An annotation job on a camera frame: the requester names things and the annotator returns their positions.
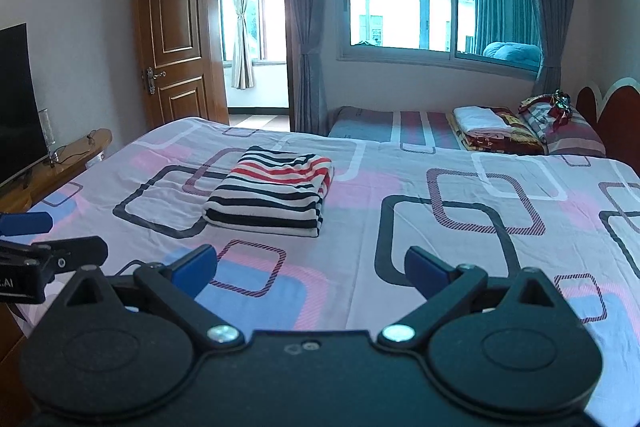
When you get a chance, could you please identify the black white red striped sweater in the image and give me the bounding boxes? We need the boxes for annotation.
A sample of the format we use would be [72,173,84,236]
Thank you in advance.
[203,146,334,239]

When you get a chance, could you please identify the black television screen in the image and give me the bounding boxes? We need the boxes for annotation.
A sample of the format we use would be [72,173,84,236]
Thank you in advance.
[0,23,49,185]

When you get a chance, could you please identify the wooden tv cabinet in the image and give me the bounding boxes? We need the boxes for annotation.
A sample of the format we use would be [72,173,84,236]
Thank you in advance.
[1,128,113,212]

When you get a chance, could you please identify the red yellow folded blanket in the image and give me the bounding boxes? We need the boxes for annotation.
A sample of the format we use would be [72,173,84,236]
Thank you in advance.
[448,107,544,155]

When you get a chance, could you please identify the checkered maroon pillow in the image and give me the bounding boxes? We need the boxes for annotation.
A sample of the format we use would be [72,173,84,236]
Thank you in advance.
[518,93,606,158]

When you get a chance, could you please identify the striped grey maroon small bed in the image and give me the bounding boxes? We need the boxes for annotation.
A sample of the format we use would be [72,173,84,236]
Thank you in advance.
[329,106,463,150]

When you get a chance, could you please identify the white folded cloth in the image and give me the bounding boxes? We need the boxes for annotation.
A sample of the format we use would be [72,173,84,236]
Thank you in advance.
[454,106,511,135]

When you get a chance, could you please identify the brown wooden door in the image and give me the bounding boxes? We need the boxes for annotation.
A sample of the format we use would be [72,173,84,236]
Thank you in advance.
[134,0,229,129]

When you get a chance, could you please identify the colourful item on pillow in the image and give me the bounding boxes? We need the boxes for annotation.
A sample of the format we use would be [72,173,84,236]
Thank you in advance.
[548,89,573,126]

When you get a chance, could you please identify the red heart-shaped headboard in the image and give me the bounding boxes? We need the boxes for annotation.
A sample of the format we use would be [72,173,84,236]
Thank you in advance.
[576,77,640,173]

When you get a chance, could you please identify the white curtain in next room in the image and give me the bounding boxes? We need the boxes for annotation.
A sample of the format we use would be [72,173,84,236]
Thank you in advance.
[232,0,255,90]

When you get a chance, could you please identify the teal cushion on windowsill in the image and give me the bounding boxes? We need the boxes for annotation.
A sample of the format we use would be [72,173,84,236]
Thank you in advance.
[483,41,542,70]

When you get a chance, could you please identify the grey curtain left of window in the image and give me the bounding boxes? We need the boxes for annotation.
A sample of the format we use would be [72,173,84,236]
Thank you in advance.
[285,0,329,135]

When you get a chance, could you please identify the metal door handle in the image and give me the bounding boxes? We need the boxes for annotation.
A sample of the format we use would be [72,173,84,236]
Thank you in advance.
[142,67,166,96]

